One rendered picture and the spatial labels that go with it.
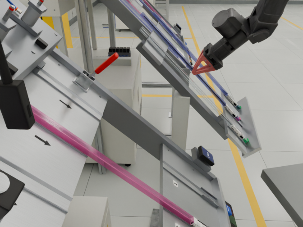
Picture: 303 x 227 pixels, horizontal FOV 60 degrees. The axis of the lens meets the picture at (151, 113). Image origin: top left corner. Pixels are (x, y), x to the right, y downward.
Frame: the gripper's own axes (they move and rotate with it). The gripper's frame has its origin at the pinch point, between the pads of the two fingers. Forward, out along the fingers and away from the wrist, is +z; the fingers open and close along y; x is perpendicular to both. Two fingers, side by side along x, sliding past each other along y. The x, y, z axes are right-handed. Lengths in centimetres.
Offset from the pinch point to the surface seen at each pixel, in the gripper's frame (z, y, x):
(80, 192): 110, -16, 20
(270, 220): 31, -17, 100
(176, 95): 10.5, 1.1, 2.8
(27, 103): -7, 67, -27
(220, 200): 6.4, 37.5, 20.1
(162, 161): 8.4, 38.8, 1.2
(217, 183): 6.6, 32.3, 19.6
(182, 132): 19.0, 2.4, 15.6
